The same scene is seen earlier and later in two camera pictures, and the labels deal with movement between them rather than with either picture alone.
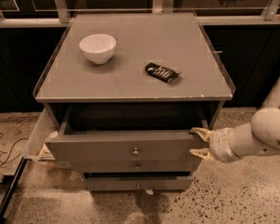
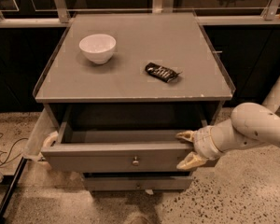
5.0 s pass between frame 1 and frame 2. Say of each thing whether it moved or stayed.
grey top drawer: moved
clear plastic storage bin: stayed
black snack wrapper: stayed
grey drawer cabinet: stayed
